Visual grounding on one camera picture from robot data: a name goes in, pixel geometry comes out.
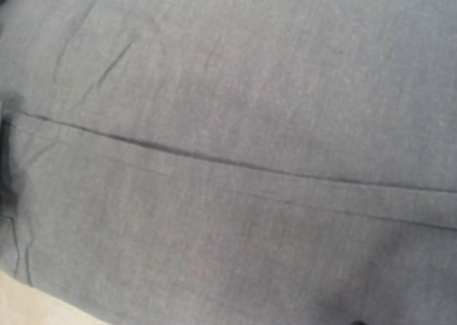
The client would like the grey long sleeve shirt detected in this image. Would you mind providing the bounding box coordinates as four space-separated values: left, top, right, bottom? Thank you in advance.
1 0 456 324

